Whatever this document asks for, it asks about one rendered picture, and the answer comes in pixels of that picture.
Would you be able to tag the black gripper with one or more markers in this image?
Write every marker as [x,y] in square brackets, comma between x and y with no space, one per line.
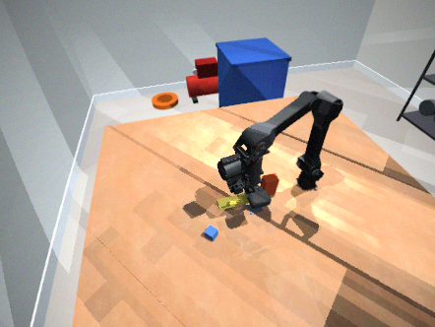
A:
[256,195]

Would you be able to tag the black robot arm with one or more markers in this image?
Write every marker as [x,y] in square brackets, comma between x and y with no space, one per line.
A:
[258,137]

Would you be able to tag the small blue block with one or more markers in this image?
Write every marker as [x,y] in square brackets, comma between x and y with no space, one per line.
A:
[211,233]

